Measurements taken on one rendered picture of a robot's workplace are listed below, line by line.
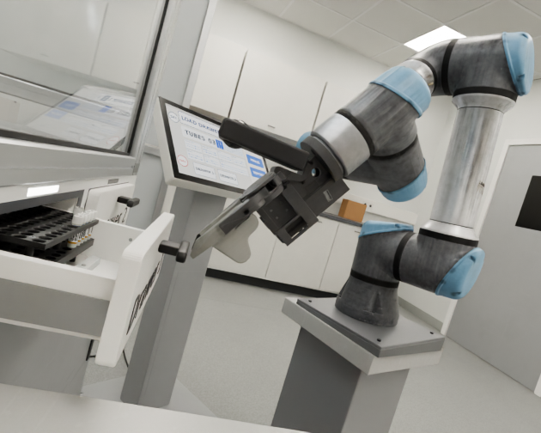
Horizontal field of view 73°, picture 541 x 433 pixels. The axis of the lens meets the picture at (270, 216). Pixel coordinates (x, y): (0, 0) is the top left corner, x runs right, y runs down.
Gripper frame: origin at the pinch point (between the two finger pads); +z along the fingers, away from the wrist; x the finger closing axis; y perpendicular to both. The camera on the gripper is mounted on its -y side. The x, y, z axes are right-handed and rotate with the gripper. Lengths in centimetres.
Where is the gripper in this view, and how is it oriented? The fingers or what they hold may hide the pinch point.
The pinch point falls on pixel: (196, 242)
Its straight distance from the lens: 48.0
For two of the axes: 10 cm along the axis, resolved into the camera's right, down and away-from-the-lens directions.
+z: -7.7, 6.4, -0.4
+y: 6.2, 7.6, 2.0
